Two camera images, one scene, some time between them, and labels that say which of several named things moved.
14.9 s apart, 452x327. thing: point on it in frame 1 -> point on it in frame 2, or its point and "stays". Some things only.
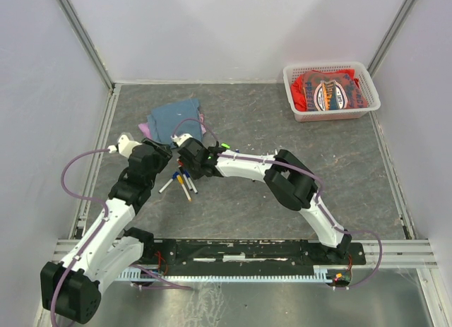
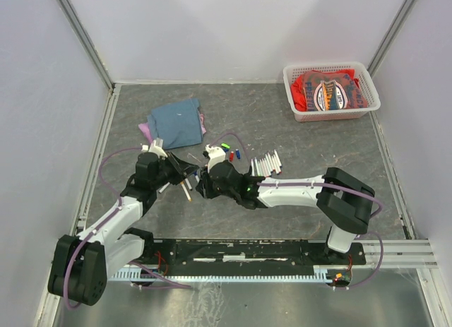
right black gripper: [195, 176] -> [203, 185]
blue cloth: [179, 118] stays
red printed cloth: [320, 90] stays
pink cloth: [145, 131] stays
